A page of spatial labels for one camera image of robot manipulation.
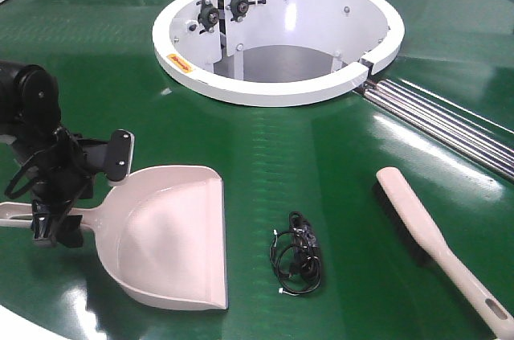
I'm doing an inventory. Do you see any black bearing block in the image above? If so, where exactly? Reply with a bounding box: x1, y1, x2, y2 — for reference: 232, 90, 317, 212
197, 0, 220, 34
229, 0, 267, 23

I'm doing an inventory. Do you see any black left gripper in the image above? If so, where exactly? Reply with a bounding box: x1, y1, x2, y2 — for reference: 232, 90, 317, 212
5, 126, 95, 248

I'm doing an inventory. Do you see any pink plastic dustpan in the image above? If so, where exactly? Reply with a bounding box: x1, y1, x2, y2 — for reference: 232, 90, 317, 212
0, 165, 229, 311

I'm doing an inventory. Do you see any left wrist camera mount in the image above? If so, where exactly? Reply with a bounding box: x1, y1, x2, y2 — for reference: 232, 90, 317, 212
79, 129, 135, 186

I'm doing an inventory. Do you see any steel rollers right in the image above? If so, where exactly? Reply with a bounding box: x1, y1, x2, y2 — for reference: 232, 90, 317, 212
356, 80, 513, 182

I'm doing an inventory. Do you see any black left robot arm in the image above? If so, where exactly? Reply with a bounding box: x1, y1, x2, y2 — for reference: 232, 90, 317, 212
1, 60, 94, 248

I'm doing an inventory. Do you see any white inner conveyor ring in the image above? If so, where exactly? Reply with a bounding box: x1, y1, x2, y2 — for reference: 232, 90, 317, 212
152, 0, 406, 108

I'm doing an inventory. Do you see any right black bearing block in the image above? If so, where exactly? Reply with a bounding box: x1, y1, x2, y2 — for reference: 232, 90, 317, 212
229, 0, 267, 23

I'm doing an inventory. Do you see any black cable bundle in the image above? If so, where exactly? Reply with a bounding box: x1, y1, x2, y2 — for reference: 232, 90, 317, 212
267, 211, 323, 297

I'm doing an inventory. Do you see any left black bearing block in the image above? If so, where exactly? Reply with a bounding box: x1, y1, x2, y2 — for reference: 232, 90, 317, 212
197, 0, 220, 34

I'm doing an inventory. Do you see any beige hand broom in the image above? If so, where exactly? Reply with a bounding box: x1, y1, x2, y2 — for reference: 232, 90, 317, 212
374, 166, 513, 339

